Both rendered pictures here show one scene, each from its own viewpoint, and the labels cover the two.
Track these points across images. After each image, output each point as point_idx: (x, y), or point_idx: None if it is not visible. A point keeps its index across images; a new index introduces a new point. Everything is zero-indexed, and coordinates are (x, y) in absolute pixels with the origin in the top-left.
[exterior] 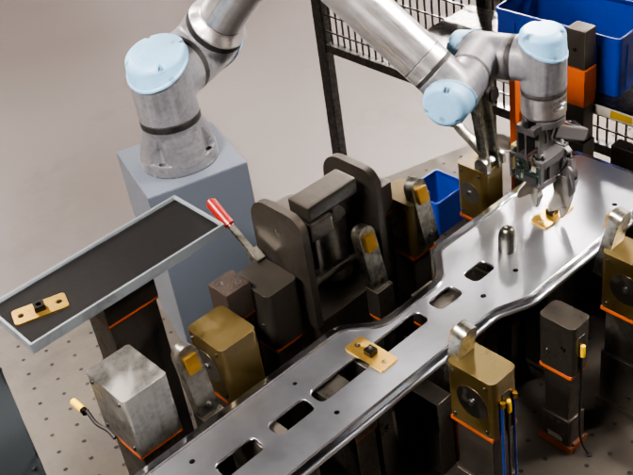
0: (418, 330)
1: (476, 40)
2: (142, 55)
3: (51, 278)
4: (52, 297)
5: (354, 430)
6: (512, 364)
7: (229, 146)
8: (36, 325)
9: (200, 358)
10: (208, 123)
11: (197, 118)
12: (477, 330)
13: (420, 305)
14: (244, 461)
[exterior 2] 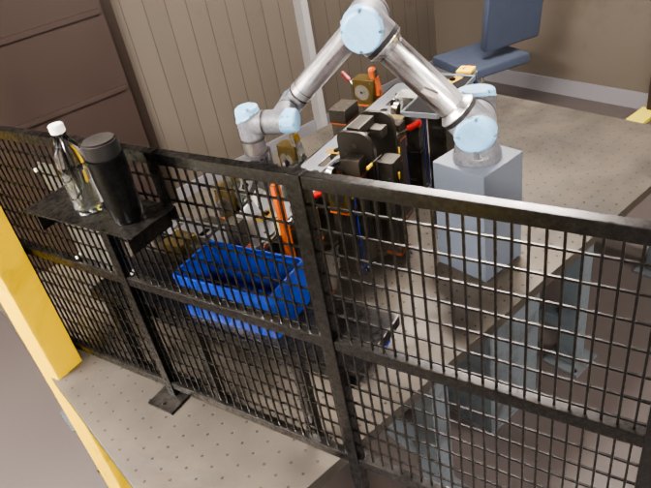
0: (320, 162)
1: (280, 106)
2: (480, 85)
3: (461, 86)
4: (451, 82)
5: (333, 136)
6: (276, 145)
7: (451, 166)
8: (448, 77)
9: (391, 111)
10: (480, 174)
11: None
12: (288, 136)
13: (322, 168)
14: None
